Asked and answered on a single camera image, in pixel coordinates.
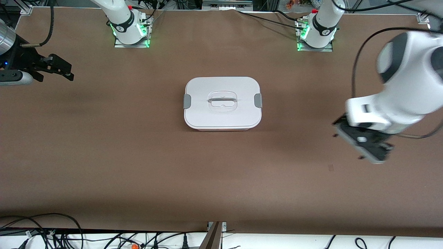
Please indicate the pink plastic box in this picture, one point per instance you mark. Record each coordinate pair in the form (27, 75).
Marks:
(221, 130)

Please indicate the black power plug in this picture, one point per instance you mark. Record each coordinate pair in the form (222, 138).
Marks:
(185, 242)

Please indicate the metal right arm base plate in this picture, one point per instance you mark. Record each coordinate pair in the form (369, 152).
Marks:
(119, 45)

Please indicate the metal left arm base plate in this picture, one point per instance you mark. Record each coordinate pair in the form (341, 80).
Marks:
(328, 49)

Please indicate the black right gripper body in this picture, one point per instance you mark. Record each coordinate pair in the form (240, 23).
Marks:
(21, 58)

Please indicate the white box lid grey clips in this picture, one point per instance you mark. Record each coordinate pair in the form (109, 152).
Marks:
(221, 114)

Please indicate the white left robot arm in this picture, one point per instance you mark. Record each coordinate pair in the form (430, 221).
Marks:
(408, 79)

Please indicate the aluminium corner extrusion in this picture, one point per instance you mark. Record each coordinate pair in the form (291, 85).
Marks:
(423, 17)
(27, 8)

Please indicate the aluminium table strut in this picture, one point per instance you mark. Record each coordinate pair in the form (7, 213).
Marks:
(213, 238)

